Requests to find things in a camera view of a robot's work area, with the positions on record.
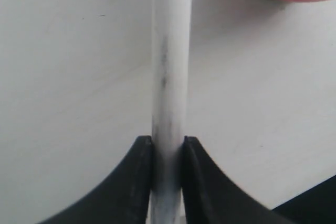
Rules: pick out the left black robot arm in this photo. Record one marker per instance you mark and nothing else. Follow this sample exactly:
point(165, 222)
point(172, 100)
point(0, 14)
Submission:
point(316, 205)

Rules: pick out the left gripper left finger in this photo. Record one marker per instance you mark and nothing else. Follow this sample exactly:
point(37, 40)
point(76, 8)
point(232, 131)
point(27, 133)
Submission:
point(122, 197)

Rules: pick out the white drumstick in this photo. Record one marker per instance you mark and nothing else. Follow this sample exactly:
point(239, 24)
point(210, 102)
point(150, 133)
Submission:
point(171, 25)

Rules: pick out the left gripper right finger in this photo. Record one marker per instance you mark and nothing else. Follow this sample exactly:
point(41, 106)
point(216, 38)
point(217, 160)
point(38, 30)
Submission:
point(211, 197)

